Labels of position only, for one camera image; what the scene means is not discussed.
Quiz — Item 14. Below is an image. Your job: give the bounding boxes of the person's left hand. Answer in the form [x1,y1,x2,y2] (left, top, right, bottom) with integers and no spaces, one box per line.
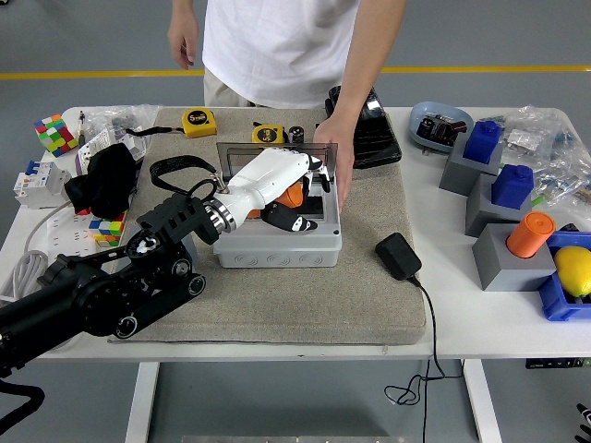
[312,114,356,214]

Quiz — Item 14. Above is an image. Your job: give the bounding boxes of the robot right hand black fingers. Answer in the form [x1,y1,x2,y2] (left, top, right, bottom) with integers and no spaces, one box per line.
[574,402,591,443]

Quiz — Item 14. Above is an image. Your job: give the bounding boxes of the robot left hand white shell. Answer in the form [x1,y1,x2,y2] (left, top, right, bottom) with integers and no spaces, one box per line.
[216,147,332,234]

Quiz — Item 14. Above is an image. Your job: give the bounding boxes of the person's right hand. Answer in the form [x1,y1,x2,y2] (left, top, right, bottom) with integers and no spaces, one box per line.
[166,20,200,71]

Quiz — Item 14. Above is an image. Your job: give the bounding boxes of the smoked transparent box lid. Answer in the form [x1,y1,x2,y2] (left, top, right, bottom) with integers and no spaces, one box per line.
[215,141,339,186]

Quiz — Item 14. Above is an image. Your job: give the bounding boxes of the grey plastic junction box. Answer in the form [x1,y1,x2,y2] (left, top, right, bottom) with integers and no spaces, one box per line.
[212,182,344,269]

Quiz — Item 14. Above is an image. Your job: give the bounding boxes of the black glossy pad with stand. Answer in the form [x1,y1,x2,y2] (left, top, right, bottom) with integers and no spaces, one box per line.
[324,85,404,170]

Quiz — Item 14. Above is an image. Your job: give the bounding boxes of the yellow tape measure round face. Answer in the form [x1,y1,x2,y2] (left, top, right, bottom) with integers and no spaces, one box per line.
[251,123,287,145]

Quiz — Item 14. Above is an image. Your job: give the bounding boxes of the black table control panel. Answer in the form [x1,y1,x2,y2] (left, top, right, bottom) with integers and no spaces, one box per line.
[525,357,591,370]

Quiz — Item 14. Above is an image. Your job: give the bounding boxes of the yellow square tape measure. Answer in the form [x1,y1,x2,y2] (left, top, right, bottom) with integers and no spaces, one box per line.
[181,108,218,138]

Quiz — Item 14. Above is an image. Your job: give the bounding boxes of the person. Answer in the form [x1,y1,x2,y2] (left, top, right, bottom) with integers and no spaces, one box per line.
[166,0,407,214]

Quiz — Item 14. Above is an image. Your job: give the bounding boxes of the blue-grey bowl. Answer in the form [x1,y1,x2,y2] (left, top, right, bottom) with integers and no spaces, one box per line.
[409,101,476,156]

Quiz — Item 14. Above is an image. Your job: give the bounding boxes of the clear plastic bag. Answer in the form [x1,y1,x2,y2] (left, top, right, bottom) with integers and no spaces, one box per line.
[85,103,161,139]

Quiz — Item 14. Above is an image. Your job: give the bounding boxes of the white table leg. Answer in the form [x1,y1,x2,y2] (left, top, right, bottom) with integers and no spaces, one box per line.
[124,361,161,443]
[463,359,502,443]

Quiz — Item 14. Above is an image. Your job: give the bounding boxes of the small white breaker module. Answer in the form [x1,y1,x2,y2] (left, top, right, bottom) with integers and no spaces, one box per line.
[124,136,149,161]

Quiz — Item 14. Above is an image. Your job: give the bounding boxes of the grey block holder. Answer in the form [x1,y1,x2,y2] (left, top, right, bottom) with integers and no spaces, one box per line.
[464,173,535,239]
[438,136,505,198]
[471,222,558,293]

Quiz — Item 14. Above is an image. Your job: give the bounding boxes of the blue plastic bin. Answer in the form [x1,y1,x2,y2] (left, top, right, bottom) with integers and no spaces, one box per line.
[537,230,591,322]

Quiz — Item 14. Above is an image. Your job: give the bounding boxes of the black power adapter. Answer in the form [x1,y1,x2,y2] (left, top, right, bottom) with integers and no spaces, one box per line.
[374,232,423,281]

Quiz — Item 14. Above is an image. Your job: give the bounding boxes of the white printed package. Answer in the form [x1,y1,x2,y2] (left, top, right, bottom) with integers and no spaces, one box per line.
[73,126,121,176]

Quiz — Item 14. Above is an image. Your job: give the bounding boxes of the grey-brown mat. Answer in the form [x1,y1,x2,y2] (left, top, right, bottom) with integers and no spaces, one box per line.
[100,106,428,345]

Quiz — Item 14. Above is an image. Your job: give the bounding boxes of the blue plastic block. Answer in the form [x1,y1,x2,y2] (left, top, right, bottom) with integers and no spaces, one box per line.
[463,120,503,165]
[490,164,535,210]

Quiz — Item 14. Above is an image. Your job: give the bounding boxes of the yellow lemon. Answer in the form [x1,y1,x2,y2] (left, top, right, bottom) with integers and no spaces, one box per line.
[553,245,591,299]

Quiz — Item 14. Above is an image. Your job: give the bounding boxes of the black cloth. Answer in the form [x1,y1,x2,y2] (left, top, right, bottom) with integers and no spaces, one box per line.
[63,142,139,219]

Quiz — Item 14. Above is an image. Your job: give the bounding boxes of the large colourful puzzle cube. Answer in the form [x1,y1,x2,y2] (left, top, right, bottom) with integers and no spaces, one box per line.
[33,114,79,159]

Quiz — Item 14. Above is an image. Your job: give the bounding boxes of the small colourful puzzle cube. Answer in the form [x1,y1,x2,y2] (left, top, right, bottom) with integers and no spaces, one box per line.
[88,210,128,248]

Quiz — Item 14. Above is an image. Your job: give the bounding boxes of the white circuit breaker blue lever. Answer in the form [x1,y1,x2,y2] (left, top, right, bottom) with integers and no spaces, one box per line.
[12,155,73,211]

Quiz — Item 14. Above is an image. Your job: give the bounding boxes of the white power strip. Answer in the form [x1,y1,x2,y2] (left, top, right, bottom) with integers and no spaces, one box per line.
[45,207,101,259]

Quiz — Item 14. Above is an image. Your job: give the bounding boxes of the clear bags of components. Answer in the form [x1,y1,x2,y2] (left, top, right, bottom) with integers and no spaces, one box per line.
[488,104,591,207]

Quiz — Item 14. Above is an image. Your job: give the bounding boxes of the black tape measure strap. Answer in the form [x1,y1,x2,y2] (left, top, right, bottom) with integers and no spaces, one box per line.
[125,125,186,138]

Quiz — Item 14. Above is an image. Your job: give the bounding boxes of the black adapter cord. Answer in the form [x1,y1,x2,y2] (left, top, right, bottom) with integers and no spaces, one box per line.
[383,274,465,443]

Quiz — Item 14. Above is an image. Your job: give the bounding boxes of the white power strip cable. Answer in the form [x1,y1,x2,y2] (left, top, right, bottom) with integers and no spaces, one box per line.
[0,202,78,352]

